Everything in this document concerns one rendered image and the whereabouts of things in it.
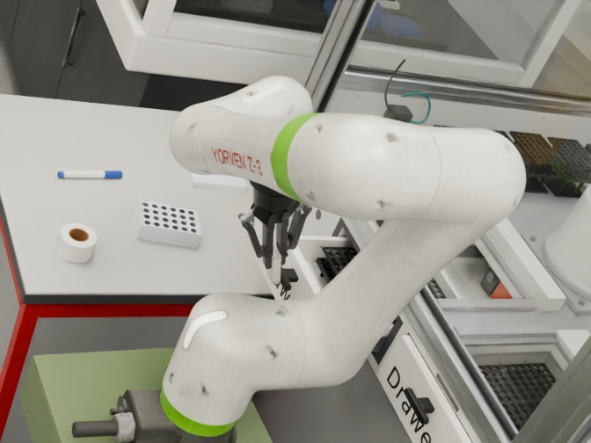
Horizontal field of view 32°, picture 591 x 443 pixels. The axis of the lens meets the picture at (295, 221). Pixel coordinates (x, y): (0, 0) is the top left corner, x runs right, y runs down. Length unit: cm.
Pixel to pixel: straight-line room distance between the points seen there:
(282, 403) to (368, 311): 87
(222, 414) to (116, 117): 107
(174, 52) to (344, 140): 139
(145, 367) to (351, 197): 64
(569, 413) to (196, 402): 54
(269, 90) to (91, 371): 51
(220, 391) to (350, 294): 23
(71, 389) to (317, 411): 68
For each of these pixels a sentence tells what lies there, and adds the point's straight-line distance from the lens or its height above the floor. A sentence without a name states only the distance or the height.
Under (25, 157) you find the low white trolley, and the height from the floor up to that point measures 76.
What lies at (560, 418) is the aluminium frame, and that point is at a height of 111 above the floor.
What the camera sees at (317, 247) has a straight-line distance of 204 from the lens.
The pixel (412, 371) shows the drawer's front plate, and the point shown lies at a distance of 183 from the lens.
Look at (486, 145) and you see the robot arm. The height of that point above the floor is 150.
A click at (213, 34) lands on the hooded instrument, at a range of 250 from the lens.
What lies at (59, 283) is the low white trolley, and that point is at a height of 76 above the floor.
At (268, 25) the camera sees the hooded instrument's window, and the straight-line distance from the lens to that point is 256.
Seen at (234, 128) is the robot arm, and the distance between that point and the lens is 140.
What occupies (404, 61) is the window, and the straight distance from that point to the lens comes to 195.
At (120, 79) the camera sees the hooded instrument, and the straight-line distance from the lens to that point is 273.
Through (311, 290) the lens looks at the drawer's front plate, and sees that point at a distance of 184.
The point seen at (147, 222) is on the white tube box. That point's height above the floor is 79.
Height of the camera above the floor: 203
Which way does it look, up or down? 34 degrees down
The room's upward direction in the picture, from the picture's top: 25 degrees clockwise
